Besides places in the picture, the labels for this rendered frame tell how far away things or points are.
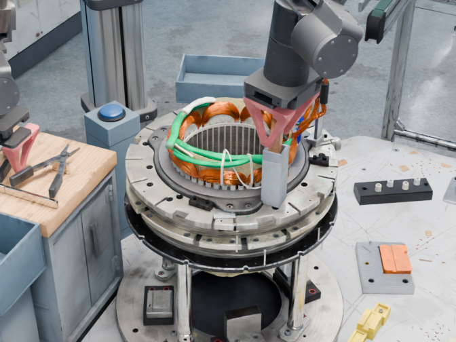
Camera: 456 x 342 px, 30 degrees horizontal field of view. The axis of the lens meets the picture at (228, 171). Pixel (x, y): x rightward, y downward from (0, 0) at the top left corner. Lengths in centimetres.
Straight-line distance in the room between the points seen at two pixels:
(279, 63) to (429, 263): 68
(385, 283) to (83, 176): 57
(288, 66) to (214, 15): 319
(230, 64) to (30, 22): 221
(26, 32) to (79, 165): 244
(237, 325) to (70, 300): 27
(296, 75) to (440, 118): 250
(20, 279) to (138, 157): 25
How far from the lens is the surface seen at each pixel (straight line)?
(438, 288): 157
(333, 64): 98
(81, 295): 141
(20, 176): 128
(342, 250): 161
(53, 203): 125
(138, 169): 126
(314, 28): 98
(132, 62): 167
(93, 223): 136
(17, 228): 126
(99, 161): 134
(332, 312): 146
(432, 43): 410
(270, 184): 117
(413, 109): 356
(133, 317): 145
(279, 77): 106
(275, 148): 114
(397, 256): 158
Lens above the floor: 183
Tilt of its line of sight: 36 degrees down
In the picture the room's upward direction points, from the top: 1 degrees clockwise
